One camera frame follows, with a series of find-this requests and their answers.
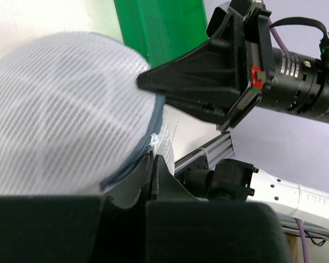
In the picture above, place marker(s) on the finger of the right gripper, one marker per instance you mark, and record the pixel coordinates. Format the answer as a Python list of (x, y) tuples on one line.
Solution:
[(214, 64), (208, 107)]

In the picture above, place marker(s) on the white mesh laundry bag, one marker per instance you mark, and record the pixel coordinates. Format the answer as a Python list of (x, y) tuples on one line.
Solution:
[(72, 118)]

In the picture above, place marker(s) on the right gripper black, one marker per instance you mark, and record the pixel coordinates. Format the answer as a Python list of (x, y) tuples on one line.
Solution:
[(253, 73)]

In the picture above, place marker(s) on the aluminium mounting rail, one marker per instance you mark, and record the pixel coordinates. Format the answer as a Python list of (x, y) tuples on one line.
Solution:
[(205, 153)]

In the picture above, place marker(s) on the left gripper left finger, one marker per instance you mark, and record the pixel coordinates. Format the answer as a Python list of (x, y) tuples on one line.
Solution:
[(81, 228)]

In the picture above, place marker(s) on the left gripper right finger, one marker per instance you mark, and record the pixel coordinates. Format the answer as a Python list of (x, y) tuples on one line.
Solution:
[(205, 216)]

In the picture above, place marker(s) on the green plastic tray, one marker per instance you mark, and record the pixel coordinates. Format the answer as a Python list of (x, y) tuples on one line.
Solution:
[(162, 30)]

